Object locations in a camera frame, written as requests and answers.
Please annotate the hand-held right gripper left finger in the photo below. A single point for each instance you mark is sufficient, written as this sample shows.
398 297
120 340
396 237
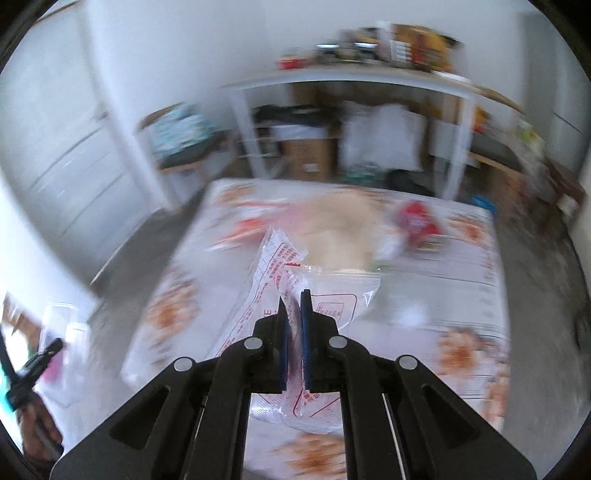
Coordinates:
282 360

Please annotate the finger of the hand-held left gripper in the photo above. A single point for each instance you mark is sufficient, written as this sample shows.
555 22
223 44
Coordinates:
44 357

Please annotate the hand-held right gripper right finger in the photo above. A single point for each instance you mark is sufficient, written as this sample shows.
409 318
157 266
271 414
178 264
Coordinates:
305 360

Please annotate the pink sponge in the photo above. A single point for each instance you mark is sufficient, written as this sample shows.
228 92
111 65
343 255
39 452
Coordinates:
53 371

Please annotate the clear plastic container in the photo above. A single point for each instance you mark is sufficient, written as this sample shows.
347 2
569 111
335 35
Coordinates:
76 350

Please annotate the clear bag with red print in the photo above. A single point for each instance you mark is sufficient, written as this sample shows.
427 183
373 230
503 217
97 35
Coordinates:
277 267

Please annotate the brown paper bag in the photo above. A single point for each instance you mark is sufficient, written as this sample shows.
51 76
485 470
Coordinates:
341 230

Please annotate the red drink can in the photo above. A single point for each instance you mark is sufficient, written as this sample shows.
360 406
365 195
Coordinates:
418 224

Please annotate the person's left hand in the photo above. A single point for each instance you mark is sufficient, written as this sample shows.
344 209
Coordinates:
41 429

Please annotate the floral tablecloth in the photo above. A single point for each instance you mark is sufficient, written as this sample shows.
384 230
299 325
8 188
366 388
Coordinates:
415 295

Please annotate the red printed snack packet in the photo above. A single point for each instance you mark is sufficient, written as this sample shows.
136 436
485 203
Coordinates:
249 226

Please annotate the white panel door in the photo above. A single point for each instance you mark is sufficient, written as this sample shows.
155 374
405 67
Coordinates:
78 175

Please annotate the plain cardboard box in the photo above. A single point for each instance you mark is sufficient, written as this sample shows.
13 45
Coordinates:
307 159

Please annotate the white plastic package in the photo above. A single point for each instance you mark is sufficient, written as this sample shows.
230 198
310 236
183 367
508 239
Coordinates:
300 131

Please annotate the white plastic sack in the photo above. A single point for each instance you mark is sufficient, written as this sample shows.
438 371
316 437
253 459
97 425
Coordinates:
383 134

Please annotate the black bag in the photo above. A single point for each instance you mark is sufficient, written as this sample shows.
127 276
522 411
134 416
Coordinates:
295 115

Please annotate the floral cloth bundle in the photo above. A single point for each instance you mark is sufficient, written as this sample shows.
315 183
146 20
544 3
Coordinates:
180 129

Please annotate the light wooden armchair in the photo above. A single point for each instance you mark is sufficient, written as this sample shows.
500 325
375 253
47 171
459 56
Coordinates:
496 157

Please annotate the white table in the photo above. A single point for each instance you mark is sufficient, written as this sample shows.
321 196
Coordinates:
351 76

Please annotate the dark wooden stool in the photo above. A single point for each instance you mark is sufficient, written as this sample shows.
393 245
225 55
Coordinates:
568 189

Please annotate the pile of assorted goods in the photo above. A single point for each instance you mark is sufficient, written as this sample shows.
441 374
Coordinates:
369 46

